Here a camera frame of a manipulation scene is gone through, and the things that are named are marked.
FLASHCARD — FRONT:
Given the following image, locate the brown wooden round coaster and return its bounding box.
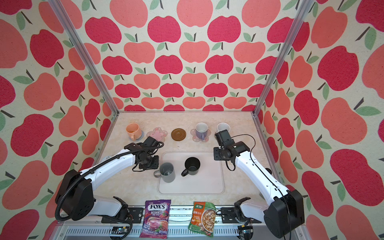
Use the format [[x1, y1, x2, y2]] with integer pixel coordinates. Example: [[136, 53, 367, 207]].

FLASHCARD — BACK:
[[171, 128, 187, 142]]

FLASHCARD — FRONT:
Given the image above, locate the translucent plastic tray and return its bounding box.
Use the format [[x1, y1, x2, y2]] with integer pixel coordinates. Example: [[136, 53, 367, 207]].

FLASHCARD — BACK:
[[158, 152, 225, 195]]

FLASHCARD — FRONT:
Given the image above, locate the green snack bag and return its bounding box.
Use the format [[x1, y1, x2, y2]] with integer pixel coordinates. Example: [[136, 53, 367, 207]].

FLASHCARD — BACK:
[[188, 202, 217, 238]]

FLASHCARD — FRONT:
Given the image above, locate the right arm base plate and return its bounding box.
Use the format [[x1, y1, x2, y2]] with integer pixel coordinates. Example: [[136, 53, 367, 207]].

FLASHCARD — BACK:
[[217, 207, 262, 225]]

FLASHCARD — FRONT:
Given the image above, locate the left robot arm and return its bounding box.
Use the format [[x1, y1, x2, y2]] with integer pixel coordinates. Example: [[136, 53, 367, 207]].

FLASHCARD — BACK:
[[55, 144, 159, 223]]

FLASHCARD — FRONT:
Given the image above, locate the black mug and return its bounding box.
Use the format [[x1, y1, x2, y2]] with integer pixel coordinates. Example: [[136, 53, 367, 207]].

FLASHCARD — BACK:
[[181, 157, 201, 177]]

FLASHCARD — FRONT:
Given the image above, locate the grey mug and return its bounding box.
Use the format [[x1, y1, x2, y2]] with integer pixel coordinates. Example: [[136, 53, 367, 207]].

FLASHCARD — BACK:
[[154, 163, 176, 183]]

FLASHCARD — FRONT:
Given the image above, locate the right aluminium frame post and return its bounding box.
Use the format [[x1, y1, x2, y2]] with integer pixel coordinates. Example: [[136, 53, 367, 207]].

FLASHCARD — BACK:
[[253, 0, 315, 117]]

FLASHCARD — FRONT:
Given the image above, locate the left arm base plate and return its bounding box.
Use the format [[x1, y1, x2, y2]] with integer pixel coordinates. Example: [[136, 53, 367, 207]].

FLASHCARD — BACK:
[[101, 207, 144, 224]]

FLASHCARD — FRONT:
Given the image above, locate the purple Fox's candy bag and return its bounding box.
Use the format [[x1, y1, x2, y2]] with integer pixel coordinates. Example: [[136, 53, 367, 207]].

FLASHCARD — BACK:
[[140, 200, 171, 239]]

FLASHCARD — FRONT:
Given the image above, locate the pink flower coaster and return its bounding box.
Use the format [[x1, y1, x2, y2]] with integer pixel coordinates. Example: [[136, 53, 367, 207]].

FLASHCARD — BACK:
[[147, 127, 168, 142], [190, 129, 211, 143]]

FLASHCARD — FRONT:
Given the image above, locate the left aluminium frame post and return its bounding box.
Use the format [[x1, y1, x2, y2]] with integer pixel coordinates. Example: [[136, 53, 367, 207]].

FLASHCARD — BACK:
[[48, 0, 120, 116]]

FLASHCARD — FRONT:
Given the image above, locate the orange mug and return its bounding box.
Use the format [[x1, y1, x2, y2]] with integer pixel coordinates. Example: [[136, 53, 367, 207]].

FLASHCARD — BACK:
[[126, 123, 142, 141]]

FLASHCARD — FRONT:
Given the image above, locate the front aluminium frame rail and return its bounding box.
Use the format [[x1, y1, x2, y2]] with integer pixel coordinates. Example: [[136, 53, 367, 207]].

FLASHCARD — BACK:
[[49, 206, 276, 240]]

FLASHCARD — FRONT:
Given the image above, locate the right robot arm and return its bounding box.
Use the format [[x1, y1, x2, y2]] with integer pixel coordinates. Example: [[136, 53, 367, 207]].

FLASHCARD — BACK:
[[214, 142, 305, 239]]

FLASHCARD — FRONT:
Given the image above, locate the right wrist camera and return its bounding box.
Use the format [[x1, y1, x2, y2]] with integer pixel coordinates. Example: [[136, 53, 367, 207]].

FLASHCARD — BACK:
[[216, 131, 235, 149]]

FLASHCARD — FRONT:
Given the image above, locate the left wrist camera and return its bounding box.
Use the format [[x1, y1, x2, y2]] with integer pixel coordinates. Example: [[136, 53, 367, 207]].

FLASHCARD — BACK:
[[143, 137, 161, 152]]

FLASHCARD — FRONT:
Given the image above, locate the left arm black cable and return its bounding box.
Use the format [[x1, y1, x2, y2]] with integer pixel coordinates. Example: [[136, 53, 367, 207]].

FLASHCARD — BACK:
[[54, 140, 165, 240]]

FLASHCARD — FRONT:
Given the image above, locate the aluminium frame post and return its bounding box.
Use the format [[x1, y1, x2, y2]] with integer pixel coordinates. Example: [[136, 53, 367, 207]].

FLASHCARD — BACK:
[[253, 0, 315, 117], [48, 0, 120, 116]]

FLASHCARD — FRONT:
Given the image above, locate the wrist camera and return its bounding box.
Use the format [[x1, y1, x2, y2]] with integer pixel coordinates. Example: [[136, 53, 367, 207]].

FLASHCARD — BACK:
[[216, 131, 235, 149], [143, 137, 161, 152]]

